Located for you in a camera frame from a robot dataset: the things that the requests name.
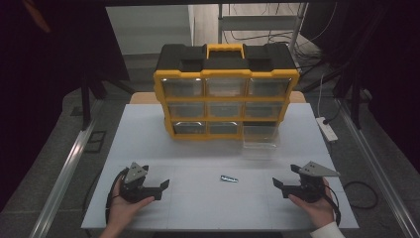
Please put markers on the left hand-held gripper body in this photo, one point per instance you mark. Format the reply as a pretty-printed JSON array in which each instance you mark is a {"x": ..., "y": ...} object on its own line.
[{"x": 133, "y": 173}]

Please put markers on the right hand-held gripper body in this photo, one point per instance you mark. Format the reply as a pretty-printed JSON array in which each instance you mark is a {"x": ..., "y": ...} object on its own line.
[{"x": 310, "y": 185}]

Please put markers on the clear plastic pulled-out drawer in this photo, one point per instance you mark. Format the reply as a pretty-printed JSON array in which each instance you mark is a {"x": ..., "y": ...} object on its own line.
[{"x": 260, "y": 140}]

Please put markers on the small dark screw part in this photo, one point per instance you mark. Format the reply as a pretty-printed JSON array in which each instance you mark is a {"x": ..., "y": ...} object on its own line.
[{"x": 229, "y": 178}]

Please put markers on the person's right hand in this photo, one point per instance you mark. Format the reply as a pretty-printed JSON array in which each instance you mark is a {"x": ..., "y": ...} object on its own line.
[{"x": 315, "y": 210}]

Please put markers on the person's left hand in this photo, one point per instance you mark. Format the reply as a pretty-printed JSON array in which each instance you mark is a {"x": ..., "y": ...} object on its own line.
[{"x": 124, "y": 210}]

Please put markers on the white power strip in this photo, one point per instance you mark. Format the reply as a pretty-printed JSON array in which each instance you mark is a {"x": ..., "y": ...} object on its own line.
[{"x": 327, "y": 129}]

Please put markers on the wooden table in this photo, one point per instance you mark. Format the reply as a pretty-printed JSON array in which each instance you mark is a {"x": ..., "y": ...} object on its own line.
[{"x": 145, "y": 98}]

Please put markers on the row of clear cabinet drawers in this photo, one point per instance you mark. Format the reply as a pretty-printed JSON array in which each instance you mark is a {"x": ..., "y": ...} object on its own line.
[{"x": 204, "y": 107}]

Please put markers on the black curtain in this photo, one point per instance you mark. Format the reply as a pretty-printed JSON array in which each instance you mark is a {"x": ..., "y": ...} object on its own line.
[
  {"x": 49, "y": 82},
  {"x": 383, "y": 66}
]

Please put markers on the yellow black organizer cabinet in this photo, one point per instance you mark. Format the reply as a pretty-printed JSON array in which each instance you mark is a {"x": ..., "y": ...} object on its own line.
[{"x": 228, "y": 61}]

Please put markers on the grey metal shelf stand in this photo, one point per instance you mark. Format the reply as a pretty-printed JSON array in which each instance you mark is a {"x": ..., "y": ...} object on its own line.
[{"x": 257, "y": 23}]

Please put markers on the black floor frame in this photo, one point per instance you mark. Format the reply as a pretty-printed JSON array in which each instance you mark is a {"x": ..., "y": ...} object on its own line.
[{"x": 95, "y": 141}]

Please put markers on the aluminium frame rail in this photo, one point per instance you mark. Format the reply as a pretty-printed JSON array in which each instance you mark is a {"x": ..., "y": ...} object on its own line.
[
  {"x": 379, "y": 172},
  {"x": 66, "y": 172}
]

